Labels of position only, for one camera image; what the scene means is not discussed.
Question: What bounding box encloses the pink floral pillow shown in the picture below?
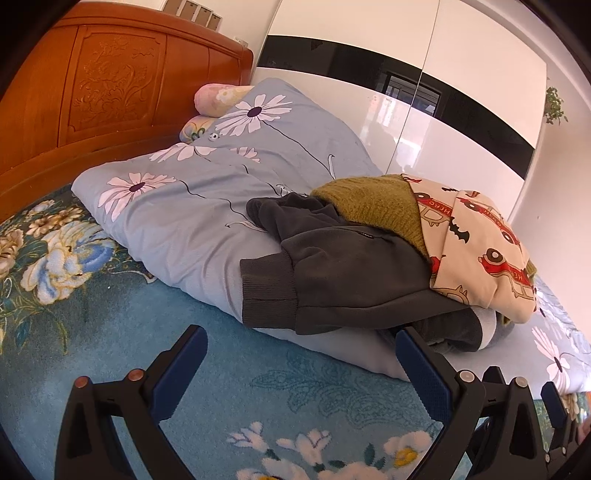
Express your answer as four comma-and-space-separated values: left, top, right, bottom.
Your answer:
179, 115, 219, 144
193, 83, 256, 116

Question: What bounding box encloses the dark grey sweatshirt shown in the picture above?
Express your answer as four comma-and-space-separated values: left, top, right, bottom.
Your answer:
239, 192, 483, 336

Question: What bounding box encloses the beige wall switch panel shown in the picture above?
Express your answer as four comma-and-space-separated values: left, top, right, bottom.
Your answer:
163, 0, 225, 31

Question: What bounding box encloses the white wardrobe with black stripe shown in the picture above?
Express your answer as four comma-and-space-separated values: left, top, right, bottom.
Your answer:
253, 0, 548, 223

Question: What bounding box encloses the teal floral bed blanket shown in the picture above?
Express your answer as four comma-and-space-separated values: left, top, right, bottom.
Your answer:
0, 185, 591, 480

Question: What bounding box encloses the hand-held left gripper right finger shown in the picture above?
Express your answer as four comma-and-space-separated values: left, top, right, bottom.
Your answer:
394, 325, 549, 480

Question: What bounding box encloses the cream fire-truck print garment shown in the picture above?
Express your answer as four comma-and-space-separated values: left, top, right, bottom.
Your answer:
401, 173, 539, 326

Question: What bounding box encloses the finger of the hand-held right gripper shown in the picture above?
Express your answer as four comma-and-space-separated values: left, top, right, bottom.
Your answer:
480, 366, 511, 397
540, 381, 579, 464

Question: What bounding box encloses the white cloth piece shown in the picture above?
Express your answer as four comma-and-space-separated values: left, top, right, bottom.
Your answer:
411, 307, 516, 354

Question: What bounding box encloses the light blue floral quilt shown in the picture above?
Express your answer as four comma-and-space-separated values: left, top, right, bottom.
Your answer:
71, 78, 591, 394

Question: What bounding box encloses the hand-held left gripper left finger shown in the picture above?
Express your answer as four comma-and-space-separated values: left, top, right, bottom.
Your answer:
54, 324, 208, 480

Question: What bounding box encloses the green hanging plant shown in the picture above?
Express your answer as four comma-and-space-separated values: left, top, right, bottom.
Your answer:
544, 85, 570, 125

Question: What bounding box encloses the olive green knit sweater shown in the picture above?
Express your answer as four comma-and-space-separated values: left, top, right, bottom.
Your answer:
310, 174, 539, 280

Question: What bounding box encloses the carved wooden headboard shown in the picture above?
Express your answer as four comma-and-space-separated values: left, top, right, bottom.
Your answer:
0, 2, 254, 225

